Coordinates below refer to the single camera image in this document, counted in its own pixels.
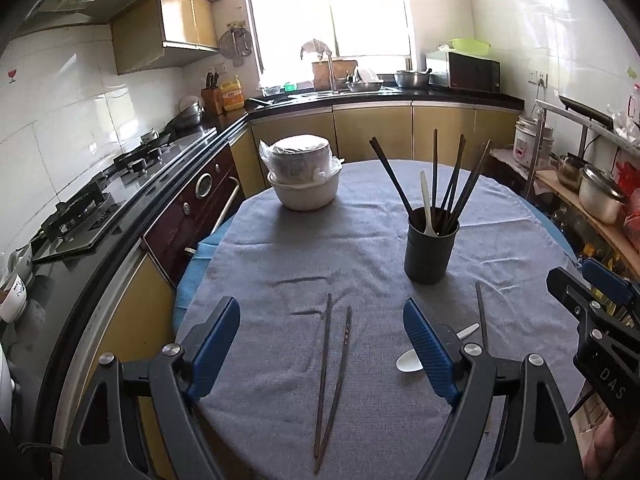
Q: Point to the yellow upper cabinet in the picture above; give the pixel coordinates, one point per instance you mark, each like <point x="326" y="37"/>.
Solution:
<point x="154" y="34"/>

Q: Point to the steel pot on shelf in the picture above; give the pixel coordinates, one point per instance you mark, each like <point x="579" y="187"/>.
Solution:
<point x="600" y="196"/>

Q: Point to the wooden knife block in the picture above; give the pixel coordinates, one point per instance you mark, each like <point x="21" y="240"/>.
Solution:
<point x="211" y="95"/>

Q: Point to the green plastic basin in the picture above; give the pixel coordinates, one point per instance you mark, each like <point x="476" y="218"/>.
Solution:
<point x="470" y="46"/>

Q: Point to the black microwave oven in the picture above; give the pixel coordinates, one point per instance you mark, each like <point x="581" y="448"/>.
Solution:
<point x="460" y="71"/>

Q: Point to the black chopstick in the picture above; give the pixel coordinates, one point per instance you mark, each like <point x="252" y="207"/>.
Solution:
<point x="323" y="370"/>
<point x="449" y="196"/>
<point x="461" y="146"/>
<point x="377" y="148"/>
<point x="434" y="176"/>
<point x="327" y="429"/>
<point x="482" y="314"/>
<point x="468" y="188"/>

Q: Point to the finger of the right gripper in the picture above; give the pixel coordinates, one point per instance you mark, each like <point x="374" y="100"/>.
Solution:
<point x="617" y="289"/>

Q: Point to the steel mixing bowl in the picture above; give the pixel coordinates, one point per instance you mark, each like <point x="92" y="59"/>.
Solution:
<point x="412" y="79"/>

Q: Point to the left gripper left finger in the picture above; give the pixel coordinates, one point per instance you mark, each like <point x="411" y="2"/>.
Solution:
<point x="206" y="347"/>

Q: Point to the wooden shelf rack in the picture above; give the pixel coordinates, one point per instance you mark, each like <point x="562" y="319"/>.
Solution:
<point x="623" y="132"/>

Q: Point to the dark red built-in oven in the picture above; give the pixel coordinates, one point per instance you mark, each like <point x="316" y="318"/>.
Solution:
<point x="208" y="200"/>

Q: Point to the white stacked bowls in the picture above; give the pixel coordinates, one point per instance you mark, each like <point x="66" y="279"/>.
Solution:
<point x="303" y="171"/>

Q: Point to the white rice cooker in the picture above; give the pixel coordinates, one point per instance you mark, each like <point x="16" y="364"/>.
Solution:
<point x="525" y="138"/>

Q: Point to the white plastic spoon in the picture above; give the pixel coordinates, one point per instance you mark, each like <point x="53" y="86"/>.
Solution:
<point x="426" y="197"/>
<point x="415" y="359"/>

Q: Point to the yellow oil bottle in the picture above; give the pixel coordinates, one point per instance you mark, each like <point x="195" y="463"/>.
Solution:
<point x="232" y="95"/>

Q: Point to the blue table cover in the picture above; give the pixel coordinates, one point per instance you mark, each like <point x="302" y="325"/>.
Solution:
<point x="195" y="271"/>

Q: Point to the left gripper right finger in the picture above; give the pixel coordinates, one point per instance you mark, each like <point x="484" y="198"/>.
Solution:
<point x="453" y="369"/>

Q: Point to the gas stove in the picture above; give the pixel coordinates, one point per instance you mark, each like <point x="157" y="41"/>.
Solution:
<point x="79" y="223"/>

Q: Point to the grey tablecloth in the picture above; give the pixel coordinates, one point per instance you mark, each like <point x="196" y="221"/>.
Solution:
<point x="281" y="265"/>

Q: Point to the small steel kettle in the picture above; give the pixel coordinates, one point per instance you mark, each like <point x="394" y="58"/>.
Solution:
<point x="567" y="168"/>

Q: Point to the black utensil holder cup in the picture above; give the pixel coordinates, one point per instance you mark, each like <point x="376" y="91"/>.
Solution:
<point x="426" y="256"/>

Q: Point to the wicker basket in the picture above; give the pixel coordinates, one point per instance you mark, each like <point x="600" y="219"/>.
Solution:
<point x="332" y="77"/>

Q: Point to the yellow lower cabinets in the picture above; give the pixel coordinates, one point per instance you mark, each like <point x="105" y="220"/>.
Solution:
<point x="404" y="125"/>

